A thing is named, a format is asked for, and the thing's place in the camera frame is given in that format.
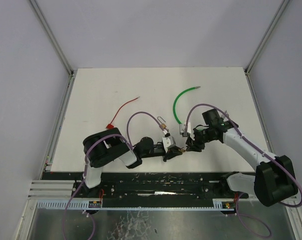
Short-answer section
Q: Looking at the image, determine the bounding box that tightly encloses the small brass padlock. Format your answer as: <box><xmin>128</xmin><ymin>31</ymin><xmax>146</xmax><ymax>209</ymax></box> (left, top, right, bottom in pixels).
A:
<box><xmin>157</xmin><ymin>116</ymin><xmax>166</xmax><ymax>130</ymax></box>

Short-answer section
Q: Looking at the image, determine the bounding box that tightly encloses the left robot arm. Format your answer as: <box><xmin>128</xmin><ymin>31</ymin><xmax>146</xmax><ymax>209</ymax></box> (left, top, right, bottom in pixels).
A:
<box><xmin>83</xmin><ymin>128</ymin><xmax>183</xmax><ymax>189</ymax></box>

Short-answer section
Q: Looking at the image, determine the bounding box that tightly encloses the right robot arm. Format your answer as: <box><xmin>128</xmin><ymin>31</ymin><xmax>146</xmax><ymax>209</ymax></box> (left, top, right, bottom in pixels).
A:
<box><xmin>183</xmin><ymin>108</ymin><xmax>298</xmax><ymax>207</ymax></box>

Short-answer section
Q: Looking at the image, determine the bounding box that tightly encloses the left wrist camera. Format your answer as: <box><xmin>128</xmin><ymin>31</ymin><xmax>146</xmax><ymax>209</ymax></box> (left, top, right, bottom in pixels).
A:
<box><xmin>162</xmin><ymin>135</ymin><xmax>176</xmax><ymax>152</ymax></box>

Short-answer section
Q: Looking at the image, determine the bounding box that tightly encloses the green cable lock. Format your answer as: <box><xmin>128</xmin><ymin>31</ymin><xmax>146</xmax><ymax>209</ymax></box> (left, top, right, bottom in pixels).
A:
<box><xmin>172</xmin><ymin>85</ymin><xmax>201</xmax><ymax>125</ymax></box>

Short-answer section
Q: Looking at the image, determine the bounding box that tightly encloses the red cable lock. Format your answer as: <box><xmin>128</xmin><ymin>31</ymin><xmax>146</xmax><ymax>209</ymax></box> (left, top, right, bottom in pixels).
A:
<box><xmin>106</xmin><ymin>96</ymin><xmax>140</xmax><ymax>130</ymax></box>

